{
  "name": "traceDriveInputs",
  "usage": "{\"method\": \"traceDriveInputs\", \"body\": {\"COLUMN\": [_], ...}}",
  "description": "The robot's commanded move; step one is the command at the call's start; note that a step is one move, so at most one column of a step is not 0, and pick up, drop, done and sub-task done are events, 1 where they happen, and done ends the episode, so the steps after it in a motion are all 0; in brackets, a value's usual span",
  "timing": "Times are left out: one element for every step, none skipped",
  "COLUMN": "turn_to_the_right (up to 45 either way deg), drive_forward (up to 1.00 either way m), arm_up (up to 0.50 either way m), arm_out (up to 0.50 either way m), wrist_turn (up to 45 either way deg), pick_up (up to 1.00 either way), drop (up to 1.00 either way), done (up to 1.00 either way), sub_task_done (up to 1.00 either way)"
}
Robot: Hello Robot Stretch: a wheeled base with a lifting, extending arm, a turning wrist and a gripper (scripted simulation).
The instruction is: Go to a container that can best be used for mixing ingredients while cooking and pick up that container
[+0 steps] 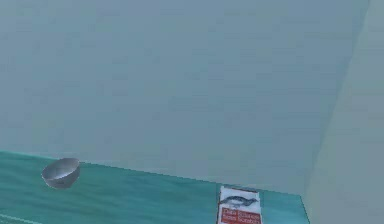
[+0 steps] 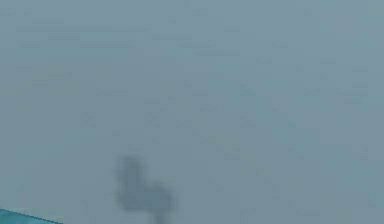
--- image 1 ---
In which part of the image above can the teal table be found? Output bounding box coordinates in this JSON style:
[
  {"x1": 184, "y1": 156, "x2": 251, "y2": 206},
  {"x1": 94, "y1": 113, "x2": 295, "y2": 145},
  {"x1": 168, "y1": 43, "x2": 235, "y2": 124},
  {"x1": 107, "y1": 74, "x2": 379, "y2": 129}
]
[{"x1": 0, "y1": 150, "x2": 312, "y2": 224}]

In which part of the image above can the grey metal bowl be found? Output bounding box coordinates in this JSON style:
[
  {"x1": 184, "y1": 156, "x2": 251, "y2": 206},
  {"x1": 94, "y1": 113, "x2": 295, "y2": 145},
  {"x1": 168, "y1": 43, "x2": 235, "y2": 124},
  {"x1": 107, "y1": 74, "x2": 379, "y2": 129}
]
[{"x1": 41, "y1": 157, "x2": 81, "y2": 190}]

